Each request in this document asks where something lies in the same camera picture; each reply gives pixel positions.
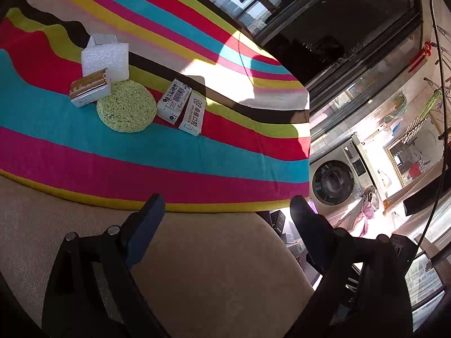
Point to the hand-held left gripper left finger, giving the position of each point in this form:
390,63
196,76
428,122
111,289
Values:
148,229

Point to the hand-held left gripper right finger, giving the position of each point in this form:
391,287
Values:
310,232

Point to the black barcode box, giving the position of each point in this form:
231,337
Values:
279,220

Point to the silver washing machine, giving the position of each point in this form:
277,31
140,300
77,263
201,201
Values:
334,183

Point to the pink cloth bundle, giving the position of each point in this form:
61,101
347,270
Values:
366,211

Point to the beige seat cushion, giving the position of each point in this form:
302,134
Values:
218,264

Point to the striped colourful blanket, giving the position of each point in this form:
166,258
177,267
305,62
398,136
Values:
105,148

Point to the small white printed box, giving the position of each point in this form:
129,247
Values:
193,114

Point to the round green sponge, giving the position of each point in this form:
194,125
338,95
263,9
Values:
128,107

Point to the gold framed mirror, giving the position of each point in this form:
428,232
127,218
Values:
412,158

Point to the small white barcode box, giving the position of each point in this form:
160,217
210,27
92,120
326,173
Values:
172,104

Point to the green plastic basket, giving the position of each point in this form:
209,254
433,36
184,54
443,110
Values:
396,107

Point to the gold topped small box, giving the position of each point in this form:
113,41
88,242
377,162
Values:
88,84

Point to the white foam block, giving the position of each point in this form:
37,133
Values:
105,60

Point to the dark sliding glass door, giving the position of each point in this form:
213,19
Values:
334,24

